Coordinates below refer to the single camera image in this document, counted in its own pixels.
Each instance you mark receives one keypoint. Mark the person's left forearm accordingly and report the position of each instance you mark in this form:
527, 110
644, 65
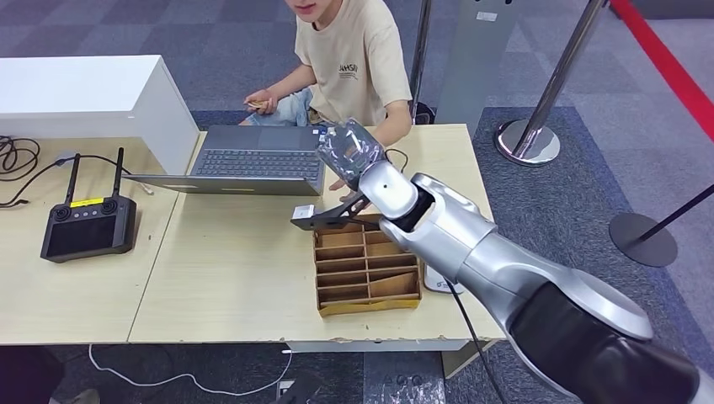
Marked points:
396, 122

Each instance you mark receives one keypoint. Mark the white box cabinet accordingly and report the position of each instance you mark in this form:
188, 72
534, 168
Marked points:
83, 89

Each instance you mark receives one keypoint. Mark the white card reader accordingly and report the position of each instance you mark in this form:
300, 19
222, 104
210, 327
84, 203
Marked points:
434, 285

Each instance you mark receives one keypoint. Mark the person's right hand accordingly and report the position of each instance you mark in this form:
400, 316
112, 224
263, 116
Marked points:
261, 100

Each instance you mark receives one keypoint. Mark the person's right forearm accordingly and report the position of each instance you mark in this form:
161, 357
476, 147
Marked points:
293, 81

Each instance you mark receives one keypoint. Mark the person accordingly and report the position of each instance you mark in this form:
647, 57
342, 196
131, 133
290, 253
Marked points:
28, 373
351, 67

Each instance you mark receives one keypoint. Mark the cardboard compartment organizer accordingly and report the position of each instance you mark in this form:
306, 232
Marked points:
357, 273

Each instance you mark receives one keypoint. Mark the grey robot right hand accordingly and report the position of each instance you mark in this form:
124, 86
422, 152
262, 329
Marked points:
348, 150

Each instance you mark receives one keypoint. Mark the gold patterned card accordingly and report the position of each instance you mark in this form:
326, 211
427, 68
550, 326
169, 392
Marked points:
257, 105

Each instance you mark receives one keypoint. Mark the grey kiosk panel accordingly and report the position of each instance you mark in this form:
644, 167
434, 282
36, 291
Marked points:
474, 67

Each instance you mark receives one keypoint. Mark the thin chrome pole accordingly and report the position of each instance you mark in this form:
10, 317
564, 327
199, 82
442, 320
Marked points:
422, 33

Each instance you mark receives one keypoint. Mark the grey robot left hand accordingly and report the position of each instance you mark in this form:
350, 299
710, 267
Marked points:
298, 390

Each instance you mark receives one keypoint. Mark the black remote controller with antennas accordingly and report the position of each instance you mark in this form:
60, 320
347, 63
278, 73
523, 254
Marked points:
83, 234

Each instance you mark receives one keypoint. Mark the chrome stanchion post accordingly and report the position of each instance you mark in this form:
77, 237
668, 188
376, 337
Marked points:
527, 142

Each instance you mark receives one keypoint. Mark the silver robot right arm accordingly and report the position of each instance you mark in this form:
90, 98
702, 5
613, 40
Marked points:
474, 251

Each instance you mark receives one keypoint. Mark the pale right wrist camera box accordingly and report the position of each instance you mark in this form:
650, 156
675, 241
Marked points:
304, 212

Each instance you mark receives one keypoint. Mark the grey open laptop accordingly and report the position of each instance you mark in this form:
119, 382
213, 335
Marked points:
251, 164

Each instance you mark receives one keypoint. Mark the red barrier belt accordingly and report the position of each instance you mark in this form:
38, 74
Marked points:
669, 67

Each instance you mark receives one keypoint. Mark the steel floor socket plate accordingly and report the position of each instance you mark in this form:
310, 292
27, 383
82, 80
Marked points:
283, 386

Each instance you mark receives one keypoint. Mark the black stanchion post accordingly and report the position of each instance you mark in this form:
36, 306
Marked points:
641, 240

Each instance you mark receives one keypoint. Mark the person's left hand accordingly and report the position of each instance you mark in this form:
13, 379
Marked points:
357, 202

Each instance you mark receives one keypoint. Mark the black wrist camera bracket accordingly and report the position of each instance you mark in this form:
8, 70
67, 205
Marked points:
334, 217

